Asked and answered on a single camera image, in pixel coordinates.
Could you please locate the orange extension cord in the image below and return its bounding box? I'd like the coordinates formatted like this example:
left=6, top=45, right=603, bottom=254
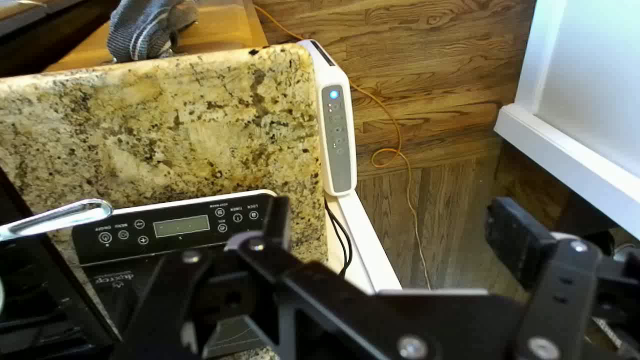
left=251, top=0, right=434, bottom=290

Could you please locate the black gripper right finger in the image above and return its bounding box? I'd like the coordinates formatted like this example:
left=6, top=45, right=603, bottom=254
left=486, top=199, right=640, bottom=360

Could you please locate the black induction cooktop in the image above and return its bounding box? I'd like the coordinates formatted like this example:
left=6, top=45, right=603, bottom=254
left=73, top=191, right=277, bottom=267

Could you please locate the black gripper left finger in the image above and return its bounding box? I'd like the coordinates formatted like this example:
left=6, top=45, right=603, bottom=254
left=112, top=199, right=523, bottom=360

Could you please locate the silver metal handle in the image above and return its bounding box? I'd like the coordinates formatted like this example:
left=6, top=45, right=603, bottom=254
left=0, top=199, right=114, bottom=243

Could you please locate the white power strip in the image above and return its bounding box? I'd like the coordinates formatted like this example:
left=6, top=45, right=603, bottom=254
left=321, top=85, right=356, bottom=196

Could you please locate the grey sneaker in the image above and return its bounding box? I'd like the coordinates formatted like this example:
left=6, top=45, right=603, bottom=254
left=106, top=0, right=198, bottom=63

